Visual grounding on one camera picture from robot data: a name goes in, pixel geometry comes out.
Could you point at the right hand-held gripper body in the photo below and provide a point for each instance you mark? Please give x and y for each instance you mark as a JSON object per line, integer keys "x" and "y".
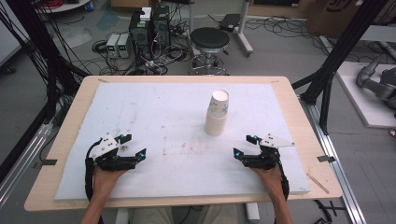
{"x": 264, "y": 160}

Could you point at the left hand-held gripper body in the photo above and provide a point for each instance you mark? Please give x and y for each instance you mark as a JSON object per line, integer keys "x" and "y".
{"x": 107, "y": 160}

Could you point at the plain white paper cup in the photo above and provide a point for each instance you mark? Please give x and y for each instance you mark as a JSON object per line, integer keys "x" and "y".
{"x": 214, "y": 127}

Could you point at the flower print paper cup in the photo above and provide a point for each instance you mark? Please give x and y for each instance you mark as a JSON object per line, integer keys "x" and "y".
{"x": 218, "y": 107}

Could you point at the person's left hand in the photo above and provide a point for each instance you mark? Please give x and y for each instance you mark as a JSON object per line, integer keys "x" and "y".
{"x": 104, "y": 182}

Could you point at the person's right hand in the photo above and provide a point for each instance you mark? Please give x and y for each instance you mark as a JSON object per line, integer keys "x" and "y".
{"x": 271, "y": 182}

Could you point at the white foam mat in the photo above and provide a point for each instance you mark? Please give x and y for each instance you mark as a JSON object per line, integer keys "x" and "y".
{"x": 155, "y": 124}

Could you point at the white table leg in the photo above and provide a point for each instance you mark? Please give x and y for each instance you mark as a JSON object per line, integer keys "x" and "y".
{"x": 252, "y": 212}
{"x": 122, "y": 216}

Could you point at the black tape strip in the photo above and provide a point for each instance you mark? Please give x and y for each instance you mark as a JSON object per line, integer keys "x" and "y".
{"x": 49, "y": 162}
{"x": 326, "y": 158}

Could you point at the thin wooden stick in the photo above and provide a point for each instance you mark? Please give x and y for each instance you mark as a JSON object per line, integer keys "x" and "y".
{"x": 317, "y": 183}

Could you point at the grey bench power supply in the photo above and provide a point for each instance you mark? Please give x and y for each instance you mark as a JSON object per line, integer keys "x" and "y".
{"x": 112, "y": 45}
{"x": 124, "y": 45}

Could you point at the black computer tower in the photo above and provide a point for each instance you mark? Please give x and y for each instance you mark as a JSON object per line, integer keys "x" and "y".
{"x": 140, "y": 34}
{"x": 161, "y": 26}

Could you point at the white platform board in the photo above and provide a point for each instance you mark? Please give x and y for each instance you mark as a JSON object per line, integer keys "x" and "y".
{"x": 361, "y": 107}

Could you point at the black round stool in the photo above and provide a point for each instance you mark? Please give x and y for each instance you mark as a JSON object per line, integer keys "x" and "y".
{"x": 209, "y": 38}

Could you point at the black flat device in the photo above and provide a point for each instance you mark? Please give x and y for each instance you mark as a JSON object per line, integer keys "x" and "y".
{"x": 229, "y": 21}

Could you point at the small white box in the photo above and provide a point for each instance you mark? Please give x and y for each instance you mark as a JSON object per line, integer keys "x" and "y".
{"x": 145, "y": 14}

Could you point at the cardboard box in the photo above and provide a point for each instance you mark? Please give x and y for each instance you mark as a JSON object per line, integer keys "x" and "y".
{"x": 327, "y": 18}

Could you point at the round white table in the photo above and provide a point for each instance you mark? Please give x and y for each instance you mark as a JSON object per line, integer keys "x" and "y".
{"x": 65, "y": 6}

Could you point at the aluminium rail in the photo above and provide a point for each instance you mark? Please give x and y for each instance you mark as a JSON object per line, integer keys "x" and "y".
{"x": 330, "y": 149}
{"x": 25, "y": 158}

